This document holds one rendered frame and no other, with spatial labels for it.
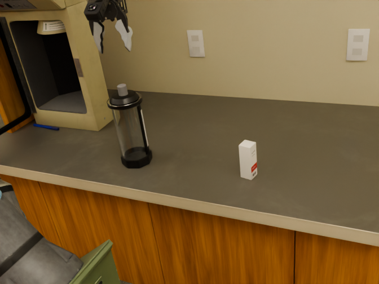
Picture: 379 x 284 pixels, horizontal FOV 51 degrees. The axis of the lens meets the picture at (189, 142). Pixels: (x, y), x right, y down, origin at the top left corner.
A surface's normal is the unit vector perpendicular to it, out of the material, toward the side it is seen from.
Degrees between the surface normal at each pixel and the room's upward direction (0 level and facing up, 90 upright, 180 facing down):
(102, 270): 90
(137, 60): 90
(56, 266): 32
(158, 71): 90
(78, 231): 90
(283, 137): 0
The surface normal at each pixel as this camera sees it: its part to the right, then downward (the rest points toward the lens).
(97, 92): 0.91, 0.11
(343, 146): -0.11, -0.86
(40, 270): 0.31, -0.60
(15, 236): 0.62, -0.48
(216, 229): -0.40, 0.49
